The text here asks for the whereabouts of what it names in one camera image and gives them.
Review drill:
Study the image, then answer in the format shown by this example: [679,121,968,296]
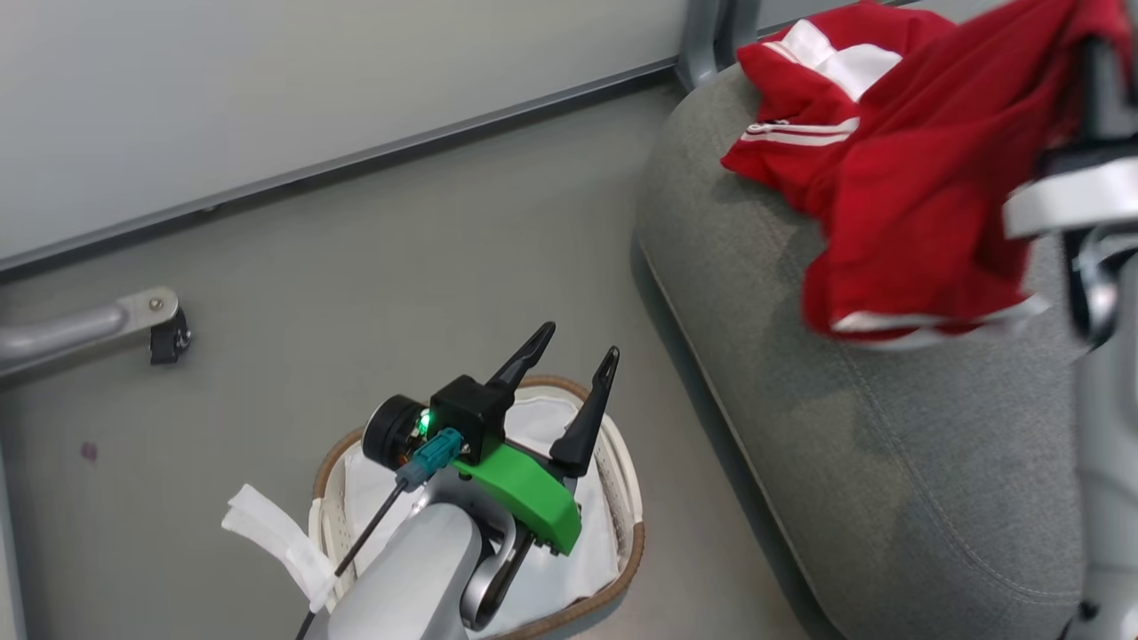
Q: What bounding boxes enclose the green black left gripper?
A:
[361,321,621,558]

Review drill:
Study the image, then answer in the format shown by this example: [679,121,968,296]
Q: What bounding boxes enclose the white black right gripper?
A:
[1003,34,1138,349]

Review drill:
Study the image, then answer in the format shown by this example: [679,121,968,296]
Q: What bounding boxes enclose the red and white jersey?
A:
[719,0,1138,349]

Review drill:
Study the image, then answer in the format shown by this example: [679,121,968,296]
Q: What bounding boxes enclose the grey fabric sofa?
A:
[633,0,1138,640]

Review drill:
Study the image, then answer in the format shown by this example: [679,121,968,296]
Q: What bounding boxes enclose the white laundry basket brown rim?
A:
[309,374,646,640]

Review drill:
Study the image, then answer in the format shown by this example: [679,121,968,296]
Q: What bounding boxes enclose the black caster wheel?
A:
[148,306,193,366]

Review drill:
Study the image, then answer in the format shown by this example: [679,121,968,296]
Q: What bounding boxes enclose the grey metal partition foot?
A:
[0,285,180,385]

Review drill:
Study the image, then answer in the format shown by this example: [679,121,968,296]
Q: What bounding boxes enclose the black cable teal connector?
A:
[293,426,469,640]

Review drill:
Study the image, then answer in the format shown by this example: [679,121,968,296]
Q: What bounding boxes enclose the grey partition frame rail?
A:
[0,56,687,277]

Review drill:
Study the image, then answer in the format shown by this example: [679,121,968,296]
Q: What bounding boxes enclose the grey partition post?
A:
[676,0,728,91]
[720,0,763,56]

